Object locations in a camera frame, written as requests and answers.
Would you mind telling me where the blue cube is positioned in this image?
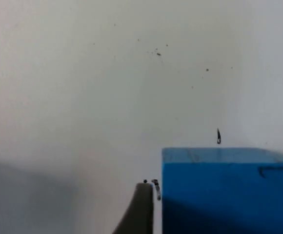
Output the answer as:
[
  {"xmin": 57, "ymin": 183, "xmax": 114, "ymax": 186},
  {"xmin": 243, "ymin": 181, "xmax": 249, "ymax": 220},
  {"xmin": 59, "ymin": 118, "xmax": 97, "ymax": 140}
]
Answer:
[{"xmin": 161, "ymin": 147, "xmax": 283, "ymax": 234}]

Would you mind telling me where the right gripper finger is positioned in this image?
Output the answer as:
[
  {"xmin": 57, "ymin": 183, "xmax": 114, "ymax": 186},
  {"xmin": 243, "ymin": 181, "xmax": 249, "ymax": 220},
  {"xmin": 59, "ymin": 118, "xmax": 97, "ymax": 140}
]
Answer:
[{"xmin": 111, "ymin": 182, "xmax": 155, "ymax": 234}]

